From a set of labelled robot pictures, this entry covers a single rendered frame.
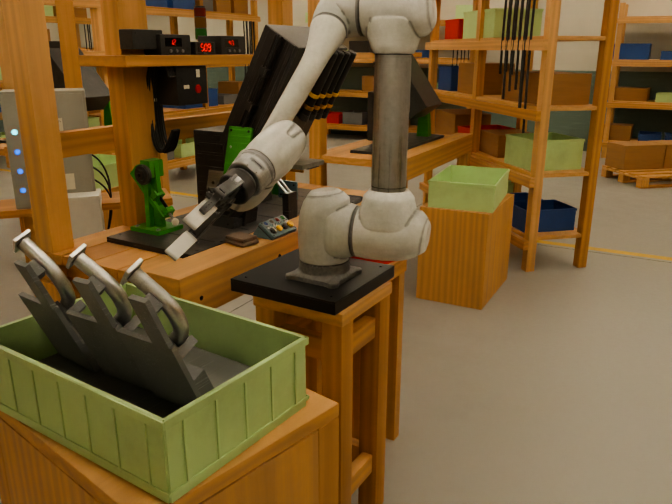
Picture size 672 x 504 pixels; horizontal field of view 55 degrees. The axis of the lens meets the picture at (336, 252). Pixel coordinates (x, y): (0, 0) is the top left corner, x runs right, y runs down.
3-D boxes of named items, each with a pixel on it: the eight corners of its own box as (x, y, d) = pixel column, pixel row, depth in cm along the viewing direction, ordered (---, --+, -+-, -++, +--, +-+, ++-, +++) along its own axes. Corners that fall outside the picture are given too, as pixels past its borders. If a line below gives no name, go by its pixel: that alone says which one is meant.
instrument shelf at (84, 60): (278, 63, 297) (278, 54, 296) (126, 67, 223) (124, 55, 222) (236, 62, 309) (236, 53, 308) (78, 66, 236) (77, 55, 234)
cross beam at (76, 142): (270, 125, 333) (269, 107, 330) (49, 160, 227) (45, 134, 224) (262, 124, 335) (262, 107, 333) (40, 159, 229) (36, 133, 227)
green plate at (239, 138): (258, 183, 256) (264, 131, 254) (245, 181, 249) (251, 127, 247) (235, 180, 262) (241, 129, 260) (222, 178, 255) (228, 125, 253)
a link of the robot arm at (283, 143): (286, 172, 138) (261, 200, 148) (322, 136, 148) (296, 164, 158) (249, 137, 137) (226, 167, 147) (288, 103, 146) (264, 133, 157)
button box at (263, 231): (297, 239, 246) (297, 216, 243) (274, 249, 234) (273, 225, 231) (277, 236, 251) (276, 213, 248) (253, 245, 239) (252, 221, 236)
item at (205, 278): (396, 220, 320) (397, 190, 315) (182, 325, 197) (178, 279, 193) (371, 216, 327) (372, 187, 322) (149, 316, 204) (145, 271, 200)
